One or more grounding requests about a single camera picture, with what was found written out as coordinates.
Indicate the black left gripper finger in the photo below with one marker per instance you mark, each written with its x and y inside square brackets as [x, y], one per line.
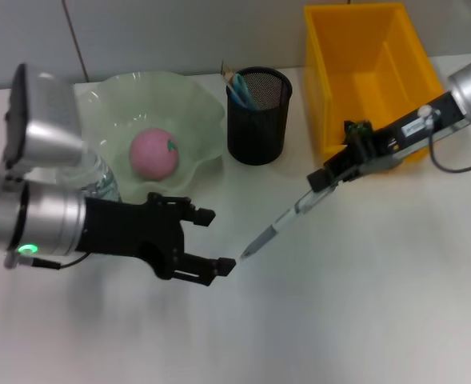
[203, 268]
[191, 210]

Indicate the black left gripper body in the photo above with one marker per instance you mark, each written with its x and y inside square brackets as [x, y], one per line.
[135, 232]

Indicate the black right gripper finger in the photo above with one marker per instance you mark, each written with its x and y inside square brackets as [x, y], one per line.
[379, 166]
[335, 170]

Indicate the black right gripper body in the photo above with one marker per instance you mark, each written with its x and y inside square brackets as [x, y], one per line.
[411, 132]

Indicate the green plastic wrapper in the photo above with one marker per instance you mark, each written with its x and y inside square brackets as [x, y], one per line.
[359, 128]

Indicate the clear water bottle green label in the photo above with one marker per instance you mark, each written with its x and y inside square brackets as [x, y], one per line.
[99, 180]

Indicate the pink toy peach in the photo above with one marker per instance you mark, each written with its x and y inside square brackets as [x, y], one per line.
[151, 156]

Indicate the grey pen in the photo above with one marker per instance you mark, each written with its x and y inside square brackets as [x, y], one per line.
[275, 230]

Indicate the blue scissors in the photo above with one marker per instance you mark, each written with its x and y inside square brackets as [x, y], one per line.
[241, 90]

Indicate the transparent plastic ruler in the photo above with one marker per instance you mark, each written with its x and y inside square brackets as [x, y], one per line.
[226, 72]

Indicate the black mesh pen holder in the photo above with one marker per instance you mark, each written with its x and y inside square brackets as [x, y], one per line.
[259, 136]

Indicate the green glass fruit plate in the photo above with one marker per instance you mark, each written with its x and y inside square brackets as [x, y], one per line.
[159, 100]

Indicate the yellow plastic bin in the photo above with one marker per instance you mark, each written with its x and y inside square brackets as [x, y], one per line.
[359, 60]

